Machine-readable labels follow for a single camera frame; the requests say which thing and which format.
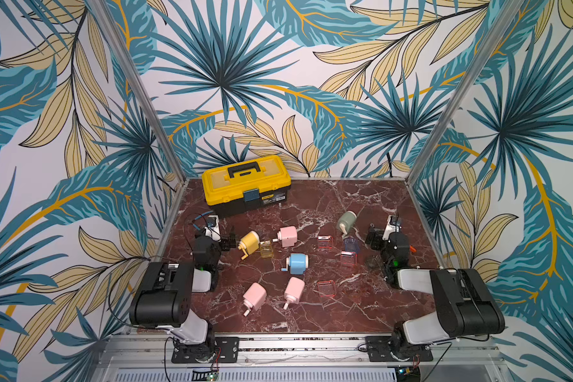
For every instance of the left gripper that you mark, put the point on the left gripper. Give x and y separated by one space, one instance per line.
224 241

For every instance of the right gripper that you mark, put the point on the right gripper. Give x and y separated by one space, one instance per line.
376 237

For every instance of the yellow pencil sharpener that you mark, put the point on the yellow pencil sharpener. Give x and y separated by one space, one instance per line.
248 244

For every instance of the yellow transparent tray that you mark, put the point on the yellow transparent tray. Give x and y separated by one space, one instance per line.
266 250

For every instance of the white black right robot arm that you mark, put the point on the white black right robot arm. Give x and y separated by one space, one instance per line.
464 306

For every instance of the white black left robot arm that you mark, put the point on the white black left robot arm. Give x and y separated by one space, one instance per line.
164 296

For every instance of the blue transparent tray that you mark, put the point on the blue transparent tray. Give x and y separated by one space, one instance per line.
351 244

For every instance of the green pencil sharpener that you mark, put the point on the green pencil sharpener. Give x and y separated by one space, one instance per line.
346 222

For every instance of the pink transparent tray back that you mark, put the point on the pink transparent tray back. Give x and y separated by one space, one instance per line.
325 243

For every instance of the pink sharpener centre back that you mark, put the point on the pink sharpener centre back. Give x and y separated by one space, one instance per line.
287 236

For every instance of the pink sharpener front left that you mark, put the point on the pink sharpener front left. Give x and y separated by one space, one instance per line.
254 298

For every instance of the blue pencil sharpener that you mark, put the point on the blue pencil sharpener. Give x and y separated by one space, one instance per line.
297 264

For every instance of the yellow black toolbox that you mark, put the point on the yellow black toolbox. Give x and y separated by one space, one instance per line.
246 186

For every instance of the blue handled cutters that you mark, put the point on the blue handled cutters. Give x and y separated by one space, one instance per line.
198 218

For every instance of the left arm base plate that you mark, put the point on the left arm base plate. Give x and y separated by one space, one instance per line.
222 349

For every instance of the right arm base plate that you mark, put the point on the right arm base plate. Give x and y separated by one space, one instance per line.
387 349

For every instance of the aluminium front rail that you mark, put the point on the aluminium front rail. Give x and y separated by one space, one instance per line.
298 357

